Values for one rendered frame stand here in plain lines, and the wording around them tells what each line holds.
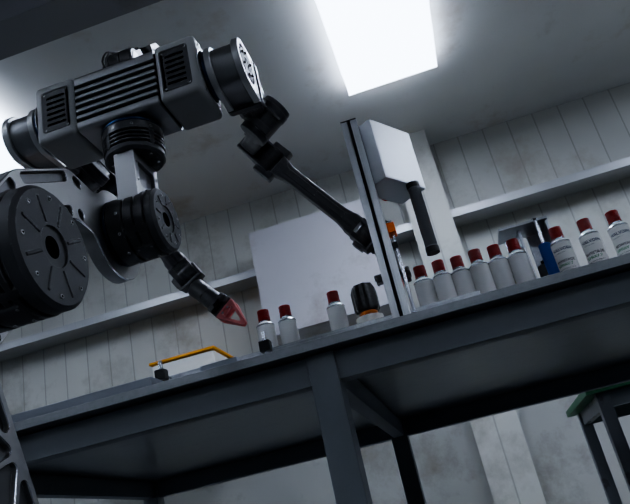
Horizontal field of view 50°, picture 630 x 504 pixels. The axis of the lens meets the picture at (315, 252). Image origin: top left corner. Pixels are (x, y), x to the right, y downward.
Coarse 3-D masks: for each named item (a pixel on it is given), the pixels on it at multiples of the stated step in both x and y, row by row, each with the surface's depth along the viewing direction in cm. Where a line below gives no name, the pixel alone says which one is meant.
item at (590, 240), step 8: (584, 224) 177; (584, 232) 176; (592, 232) 175; (584, 240) 175; (592, 240) 174; (600, 240) 174; (584, 248) 175; (592, 248) 173; (600, 248) 173; (592, 256) 173; (600, 256) 172; (608, 256) 173
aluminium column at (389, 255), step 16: (352, 128) 186; (352, 144) 184; (352, 160) 183; (368, 176) 180; (368, 192) 179; (368, 208) 177; (368, 224) 175; (384, 224) 174; (384, 240) 172; (384, 256) 172; (384, 272) 169; (400, 288) 167; (400, 304) 166
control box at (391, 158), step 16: (368, 128) 184; (384, 128) 187; (368, 144) 183; (384, 144) 184; (400, 144) 189; (368, 160) 182; (384, 160) 180; (400, 160) 185; (416, 160) 191; (384, 176) 177; (400, 176) 182; (416, 176) 187; (384, 192) 185; (400, 192) 187
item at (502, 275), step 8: (488, 248) 181; (496, 248) 180; (496, 256) 179; (488, 264) 181; (496, 264) 178; (504, 264) 178; (496, 272) 178; (504, 272) 177; (496, 280) 177; (504, 280) 176; (512, 280) 176
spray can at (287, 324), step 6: (282, 306) 190; (288, 306) 190; (282, 312) 189; (288, 312) 189; (282, 318) 188; (288, 318) 187; (294, 318) 189; (282, 324) 187; (288, 324) 187; (294, 324) 187; (282, 330) 187; (288, 330) 186; (294, 330) 186; (282, 336) 186; (288, 336) 185; (294, 336) 186; (282, 342) 186; (288, 342) 185
